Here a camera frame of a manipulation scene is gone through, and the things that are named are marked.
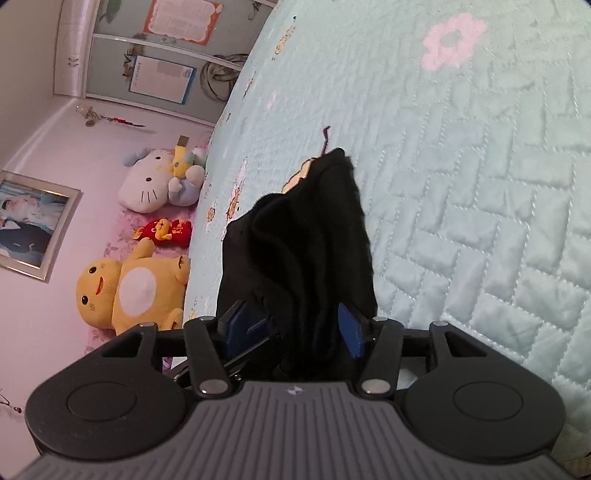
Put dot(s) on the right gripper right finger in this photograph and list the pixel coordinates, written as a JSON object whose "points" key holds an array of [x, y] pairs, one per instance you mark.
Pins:
{"points": [[357, 331]]}

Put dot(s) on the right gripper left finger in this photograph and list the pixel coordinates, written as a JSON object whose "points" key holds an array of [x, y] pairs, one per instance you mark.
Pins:
{"points": [[240, 332]]}

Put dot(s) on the black garment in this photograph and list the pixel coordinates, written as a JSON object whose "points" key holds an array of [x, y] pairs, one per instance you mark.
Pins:
{"points": [[297, 256]]}

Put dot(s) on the yellow duck plush toy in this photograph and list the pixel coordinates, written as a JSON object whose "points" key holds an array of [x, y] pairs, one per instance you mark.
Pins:
{"points": [[118, 295]]}

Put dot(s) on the red plush toy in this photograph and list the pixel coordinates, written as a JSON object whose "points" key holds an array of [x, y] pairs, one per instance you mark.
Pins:
{"points": [[166, 233]]}

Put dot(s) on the blue grey plush toy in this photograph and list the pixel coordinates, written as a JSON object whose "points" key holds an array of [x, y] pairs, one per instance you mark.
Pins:
{"points": [[188, 173]]}

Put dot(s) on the white Hello Kitty plush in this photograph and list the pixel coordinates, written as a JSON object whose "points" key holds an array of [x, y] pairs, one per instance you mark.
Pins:
{"points": [[145, 187]]}

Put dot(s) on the framed wedding photo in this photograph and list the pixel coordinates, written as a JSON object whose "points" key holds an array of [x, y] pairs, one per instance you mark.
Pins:
{"points": [[35, 215]]}

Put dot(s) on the light green quilted bedspread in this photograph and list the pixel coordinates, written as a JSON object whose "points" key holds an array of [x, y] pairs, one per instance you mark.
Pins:
{"points": [[468, 123]]}

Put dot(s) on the white wardrobe with posters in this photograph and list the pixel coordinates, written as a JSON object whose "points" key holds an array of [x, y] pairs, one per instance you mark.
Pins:
{"points": [[179, 58]]}

